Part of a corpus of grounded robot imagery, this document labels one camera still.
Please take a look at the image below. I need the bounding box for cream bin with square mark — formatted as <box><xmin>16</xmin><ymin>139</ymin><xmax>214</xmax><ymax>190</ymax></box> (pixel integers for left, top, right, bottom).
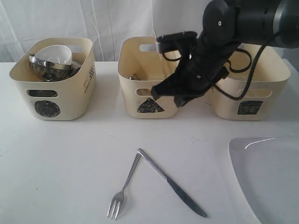
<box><xmin>208</xmin><ymin>44</ymin><xmax>291</xmax><ymax>120</ymax></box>

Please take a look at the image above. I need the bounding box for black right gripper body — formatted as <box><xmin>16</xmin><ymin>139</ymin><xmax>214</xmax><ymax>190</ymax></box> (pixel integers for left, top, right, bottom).
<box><xmin>161</xmin><ymin>32</ymin><xmax>241</xmax><ymax>99</ymax></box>

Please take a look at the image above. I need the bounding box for white plastic bowl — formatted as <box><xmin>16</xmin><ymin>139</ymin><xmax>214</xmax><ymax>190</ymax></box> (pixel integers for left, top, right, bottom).
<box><xmin>35</xmin><ymin>45</ymin><xmax>72</xmax><ymax>65</ymax></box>

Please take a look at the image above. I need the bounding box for steel fork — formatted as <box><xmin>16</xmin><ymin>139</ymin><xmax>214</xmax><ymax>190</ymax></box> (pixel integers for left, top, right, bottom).
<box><xmin>107</xmin><ymin>153</ymin><xmax>141</xmax><ymax>220</ymax></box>

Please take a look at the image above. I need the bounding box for cream bin with triangle mark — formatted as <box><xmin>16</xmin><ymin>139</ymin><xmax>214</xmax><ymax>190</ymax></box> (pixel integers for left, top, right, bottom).
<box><xmin>118</xmin><ymin>36</ymin><xmax>180</xmax><ymax>119</ymax></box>

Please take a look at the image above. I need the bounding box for stainless steel bowl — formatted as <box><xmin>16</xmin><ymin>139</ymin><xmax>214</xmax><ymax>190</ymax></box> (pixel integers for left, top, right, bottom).
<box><xmin>28</xmin><ymin>54</ymin><xmax>72</xmax><ymax>82</ymax></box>

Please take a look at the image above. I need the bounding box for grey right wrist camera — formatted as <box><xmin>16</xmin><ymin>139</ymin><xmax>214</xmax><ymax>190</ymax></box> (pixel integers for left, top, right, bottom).
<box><xmin>156</xmin><ymin>31</ymin><xmax>197</xmax><ymax>53</ymax></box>

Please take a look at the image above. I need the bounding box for white curtain backdrop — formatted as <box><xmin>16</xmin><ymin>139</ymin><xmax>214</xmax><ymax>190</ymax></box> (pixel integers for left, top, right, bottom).
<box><xmin>0</xmin><ymin>0</ymin><xmax>299</xmax><ymax>63</ymax></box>

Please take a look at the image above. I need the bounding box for steel table knife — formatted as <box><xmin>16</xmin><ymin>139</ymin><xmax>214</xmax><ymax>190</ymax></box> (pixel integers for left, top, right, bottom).
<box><xmin>137</xmin><ymin>148</ymin><xmax>208</xmax><ymax>218</ymax></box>

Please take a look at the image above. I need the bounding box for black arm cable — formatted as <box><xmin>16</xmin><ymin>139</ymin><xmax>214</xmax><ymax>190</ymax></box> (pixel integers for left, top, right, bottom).
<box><xmin>162</xmin><ymin>32</ymin><xmax>281</xmax><ymax>101</ymax></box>

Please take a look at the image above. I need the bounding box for cream bin with circle mark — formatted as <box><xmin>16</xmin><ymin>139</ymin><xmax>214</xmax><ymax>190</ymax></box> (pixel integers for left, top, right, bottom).
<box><xmin>9</xmin><ymin>37</ymin><xmax>96</xmax><ymax>120</ymax></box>

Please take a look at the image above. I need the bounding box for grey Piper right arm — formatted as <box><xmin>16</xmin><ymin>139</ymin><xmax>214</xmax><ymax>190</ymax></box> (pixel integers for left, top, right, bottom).
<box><xmin>151</xmin><ymin>0</ymin><xmax>299</xmax><ymax>107</ymax></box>

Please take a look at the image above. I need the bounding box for large white plate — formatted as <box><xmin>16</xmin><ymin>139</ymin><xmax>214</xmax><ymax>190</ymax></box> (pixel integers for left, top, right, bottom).
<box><xmin>228</xmin><ymin>136</ymin><xmax>299</xmax><ymax>224</ymax></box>

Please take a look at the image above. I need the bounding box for small steel spoon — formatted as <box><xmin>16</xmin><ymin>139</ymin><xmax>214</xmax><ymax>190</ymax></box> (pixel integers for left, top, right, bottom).
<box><xmin>128</xmin><ymin>74</ymin><xmax>140</xmax><ymax>81</ymax></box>

